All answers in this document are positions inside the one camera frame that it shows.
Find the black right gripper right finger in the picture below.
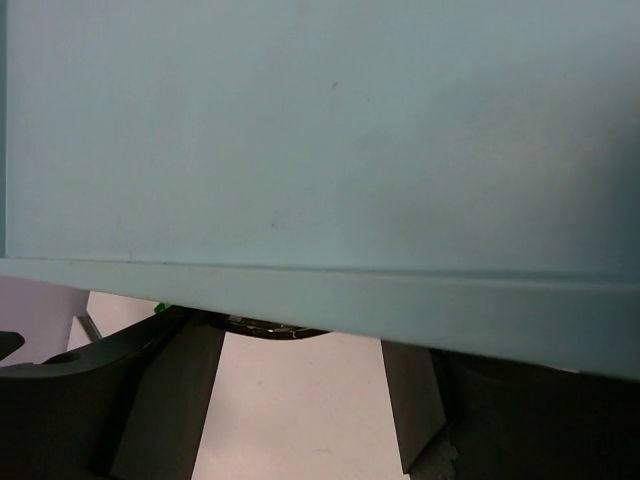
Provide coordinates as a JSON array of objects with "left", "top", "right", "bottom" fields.
[{"left": 381, "top": 341, "right": 639, "bottom": 479}]

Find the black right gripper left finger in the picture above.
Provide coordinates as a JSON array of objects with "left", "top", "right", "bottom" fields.
[{"left": 1, "top": 308, "right": 225, "bottom": 479}]

